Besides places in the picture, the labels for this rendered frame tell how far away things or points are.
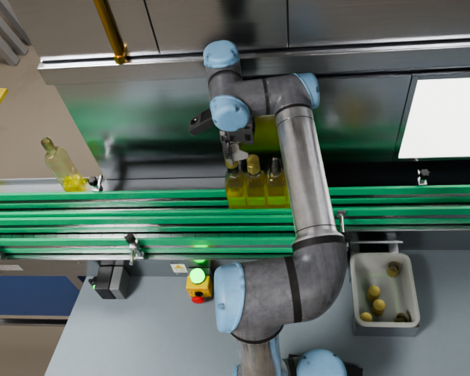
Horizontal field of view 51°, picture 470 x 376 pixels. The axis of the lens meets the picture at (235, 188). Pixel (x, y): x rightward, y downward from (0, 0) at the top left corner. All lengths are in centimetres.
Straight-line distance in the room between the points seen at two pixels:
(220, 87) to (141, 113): 49
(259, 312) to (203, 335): 71
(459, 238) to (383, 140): 39
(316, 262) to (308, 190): 14
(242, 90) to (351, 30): 35
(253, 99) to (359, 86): 40
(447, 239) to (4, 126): 280
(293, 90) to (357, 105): 39
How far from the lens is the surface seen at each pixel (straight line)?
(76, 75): 136
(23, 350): 260
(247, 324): 85
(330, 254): 86
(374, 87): 131
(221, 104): 96
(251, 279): 83
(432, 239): 160
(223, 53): 104
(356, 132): 142
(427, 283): 161
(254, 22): 119
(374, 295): 150
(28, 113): 354
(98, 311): 165
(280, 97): 98
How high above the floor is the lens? 218
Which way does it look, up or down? 54 degrees down
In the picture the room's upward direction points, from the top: 11 degrees counter-clockwise
